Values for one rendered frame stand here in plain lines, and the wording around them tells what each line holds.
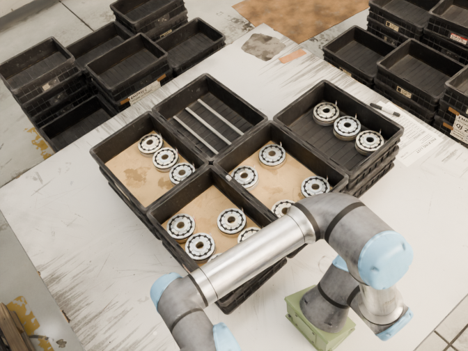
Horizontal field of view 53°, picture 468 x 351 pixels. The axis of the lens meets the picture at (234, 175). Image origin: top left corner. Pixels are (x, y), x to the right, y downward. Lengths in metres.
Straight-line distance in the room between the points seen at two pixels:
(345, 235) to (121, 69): 2.16
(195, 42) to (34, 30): 1.77
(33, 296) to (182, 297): 1.92
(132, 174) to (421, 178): 1.13
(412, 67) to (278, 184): 1.39
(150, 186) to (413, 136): 1.10
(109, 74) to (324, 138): 1.49
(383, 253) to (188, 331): 0.39
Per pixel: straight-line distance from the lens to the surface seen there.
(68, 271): 1.91
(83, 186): 2.10
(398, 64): 2.90
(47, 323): 2.70
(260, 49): 2.47
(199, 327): 0.90
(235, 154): 1.76
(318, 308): 1.45
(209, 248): 1.60
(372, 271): 0.96
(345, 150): 1.84
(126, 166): 1.92
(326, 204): 1.00
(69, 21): 4.41
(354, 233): 0.97
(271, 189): 1.73
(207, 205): 1.72
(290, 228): 0.99
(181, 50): 3.09
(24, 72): 3.19
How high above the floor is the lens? 2.26
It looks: 53 degrees down
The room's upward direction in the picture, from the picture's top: 11 degrees counter-clockwise
